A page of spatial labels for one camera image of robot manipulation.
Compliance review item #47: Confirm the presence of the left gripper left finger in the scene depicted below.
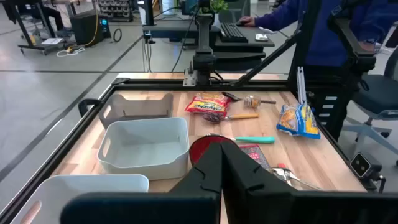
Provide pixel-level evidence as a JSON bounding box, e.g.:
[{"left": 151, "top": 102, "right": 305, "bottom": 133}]
[{"left": 60, "top": 141, "right": 223, "bottom": 224}]

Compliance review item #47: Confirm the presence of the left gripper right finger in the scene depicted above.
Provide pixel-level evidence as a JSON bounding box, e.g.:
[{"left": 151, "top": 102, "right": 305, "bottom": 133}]
[{"left": 221, "top": 140, "right": 398, "bottom": 224}]

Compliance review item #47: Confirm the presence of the long silver spoon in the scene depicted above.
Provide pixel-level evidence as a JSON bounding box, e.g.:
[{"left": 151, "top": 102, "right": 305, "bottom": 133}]
[{"left": 272, "top": 167, "right": 326, "bottom": 191}]

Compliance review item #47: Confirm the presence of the red patterned tin box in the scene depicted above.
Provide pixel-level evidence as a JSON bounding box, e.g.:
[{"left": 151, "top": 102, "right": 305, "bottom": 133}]
[{"left": 238, "top": 144, "right": 271, "bottom": 170}]

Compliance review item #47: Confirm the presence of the red and black bowl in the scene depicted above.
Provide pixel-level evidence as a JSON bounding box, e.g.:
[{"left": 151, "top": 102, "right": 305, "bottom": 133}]
[{"left": 188, "top": 134, "right": 239, "bottom": 167}]

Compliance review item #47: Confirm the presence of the teal-handled spoon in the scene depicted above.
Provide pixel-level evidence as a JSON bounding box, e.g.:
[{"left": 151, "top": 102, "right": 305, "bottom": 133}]
[{"left": 206, "top": 133, "right": 276, "bottom": 144}]

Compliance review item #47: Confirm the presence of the wooden-handled spoon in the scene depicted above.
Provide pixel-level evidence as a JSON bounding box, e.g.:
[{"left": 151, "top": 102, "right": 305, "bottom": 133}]
[{"left": 201, "top": 112, "right": 259, "bottom": 124}]

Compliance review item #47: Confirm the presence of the blue yellow noodle packet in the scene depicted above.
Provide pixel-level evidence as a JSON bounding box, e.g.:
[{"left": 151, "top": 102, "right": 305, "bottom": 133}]
[{"left": 275, "top": 102, "right": 321, "bottom": 140}]

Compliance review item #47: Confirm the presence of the small glass spice jar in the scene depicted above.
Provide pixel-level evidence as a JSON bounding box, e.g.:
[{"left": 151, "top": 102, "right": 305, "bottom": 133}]
[{"left": 243, "top": 95, "right": 262, "bottom": 109}]

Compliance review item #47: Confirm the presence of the red ramen noodle packet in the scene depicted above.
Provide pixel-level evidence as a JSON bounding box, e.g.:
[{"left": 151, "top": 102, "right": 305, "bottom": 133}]
[{"left": 184, "top": 92, "right": 233, "bottom": 116}]

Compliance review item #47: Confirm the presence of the dark metal spoon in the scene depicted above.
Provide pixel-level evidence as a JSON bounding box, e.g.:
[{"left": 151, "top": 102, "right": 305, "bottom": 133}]
[{"left": 221, "top": 91, "right": 277, "bottom": 105}]

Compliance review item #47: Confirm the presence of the light grey plastic bin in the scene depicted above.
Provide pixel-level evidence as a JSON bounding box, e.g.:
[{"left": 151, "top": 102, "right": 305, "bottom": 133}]
[{"left": 97, "top": 117, "right": 191, "bottom": 181}]

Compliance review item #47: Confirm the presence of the white plastic bin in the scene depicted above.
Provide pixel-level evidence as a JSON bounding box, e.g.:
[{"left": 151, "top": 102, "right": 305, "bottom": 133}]
[{"left": 11, "top": 174, "right": 150, "bottom": 224}]

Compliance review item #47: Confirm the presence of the dark grey plastic bin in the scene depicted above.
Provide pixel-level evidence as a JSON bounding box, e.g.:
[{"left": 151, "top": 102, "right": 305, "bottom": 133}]
[{"left": 98, "top": 92, "right": 174, "bottom": 130}]

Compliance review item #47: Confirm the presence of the silver aluminium bar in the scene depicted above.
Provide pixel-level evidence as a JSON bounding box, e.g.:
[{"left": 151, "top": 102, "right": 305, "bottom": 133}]
[{"left": 297, "top": 67, "right": 308, "bottom": 105}]

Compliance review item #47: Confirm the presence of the black drawer cabinet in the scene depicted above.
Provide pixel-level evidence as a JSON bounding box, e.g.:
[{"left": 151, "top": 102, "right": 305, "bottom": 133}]
[{"left": 306, "top": 88, "right": 352, "bottom": 141}]

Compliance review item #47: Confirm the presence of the office chair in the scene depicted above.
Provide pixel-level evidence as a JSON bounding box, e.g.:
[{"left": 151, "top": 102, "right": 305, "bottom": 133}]
[{"left": 340, "top": 46, "right": 398, "bottom": 166}]

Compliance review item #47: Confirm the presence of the person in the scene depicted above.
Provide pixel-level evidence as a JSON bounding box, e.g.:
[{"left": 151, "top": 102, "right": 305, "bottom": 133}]
[{"left": 253, "top": 0, "right": 398, "bottom": 94}]

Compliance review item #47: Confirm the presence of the black keyboard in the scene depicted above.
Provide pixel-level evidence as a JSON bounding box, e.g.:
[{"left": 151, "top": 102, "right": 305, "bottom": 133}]
[{"left": 220, "top": 22, "right": 249, "bottom": 44}]

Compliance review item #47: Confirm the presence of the black desk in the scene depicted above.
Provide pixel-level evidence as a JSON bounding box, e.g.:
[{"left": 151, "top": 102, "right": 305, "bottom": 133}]
[{"left": 142, "top": 23, "right": 276, "bottom": 73}]

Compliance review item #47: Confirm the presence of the person's hand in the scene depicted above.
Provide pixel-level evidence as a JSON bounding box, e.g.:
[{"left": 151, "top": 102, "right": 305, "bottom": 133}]
[{"left": 238, "top": 16, "right": 256, "bottom": 27}]

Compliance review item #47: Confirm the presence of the green potted plant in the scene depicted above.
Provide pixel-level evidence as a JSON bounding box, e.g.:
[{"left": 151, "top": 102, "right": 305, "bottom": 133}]
[{"left": 198, "top": 0, "right": 229, "bottom": 15}]

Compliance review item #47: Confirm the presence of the black computer tower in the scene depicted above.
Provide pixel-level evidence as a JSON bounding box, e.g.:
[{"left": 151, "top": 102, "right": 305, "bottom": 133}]
[{"left": 70, "top": 11, "right": 111, "bottom": 47}]

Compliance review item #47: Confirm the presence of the storage rack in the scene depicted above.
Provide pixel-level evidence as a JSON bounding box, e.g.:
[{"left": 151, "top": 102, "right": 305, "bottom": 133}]
[{"left": 98, "top": 0, "right": 134, "bottom": 22}]

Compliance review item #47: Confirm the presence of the white paper sheet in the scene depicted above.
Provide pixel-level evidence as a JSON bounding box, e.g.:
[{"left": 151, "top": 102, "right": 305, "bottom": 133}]
[{"left": 41, "top": 37, "right": 65, "bottom": 46}]

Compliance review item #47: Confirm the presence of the black rolling cart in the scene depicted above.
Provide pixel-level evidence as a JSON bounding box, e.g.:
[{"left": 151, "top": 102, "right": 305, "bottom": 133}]
[{"left": 0, "top": 0, "right": 78, "bottom": 56}]

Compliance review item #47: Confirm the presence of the black table-level camera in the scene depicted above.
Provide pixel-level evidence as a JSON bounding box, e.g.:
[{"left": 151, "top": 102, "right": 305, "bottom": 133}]
[{"left": 349, "top": 152, "right": 386, "bottom": 194}]

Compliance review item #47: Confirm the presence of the black aluminium frame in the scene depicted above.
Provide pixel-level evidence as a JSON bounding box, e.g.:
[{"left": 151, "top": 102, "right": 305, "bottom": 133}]
[{"left": 0, "top": 0, "right": 388, "bottom": 224}]

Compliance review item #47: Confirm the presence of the grey mounting bracket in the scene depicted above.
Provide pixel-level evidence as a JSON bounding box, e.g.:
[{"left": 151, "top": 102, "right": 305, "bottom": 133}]
[{"left": 182, "top": 68, "right": 197, "bottom": 87}]

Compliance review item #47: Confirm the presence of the black frame clamp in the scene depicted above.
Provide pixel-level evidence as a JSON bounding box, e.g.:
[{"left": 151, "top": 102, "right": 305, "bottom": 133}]
[{"left": 77, "top": 98, "right": 103, "bottom": 118}]

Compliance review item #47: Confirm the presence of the white floor cable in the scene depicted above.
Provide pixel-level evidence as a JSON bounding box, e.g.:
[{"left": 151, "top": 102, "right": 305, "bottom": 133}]
[{"left": 55, "top": 46, "right": 86, "bottom": 58}]

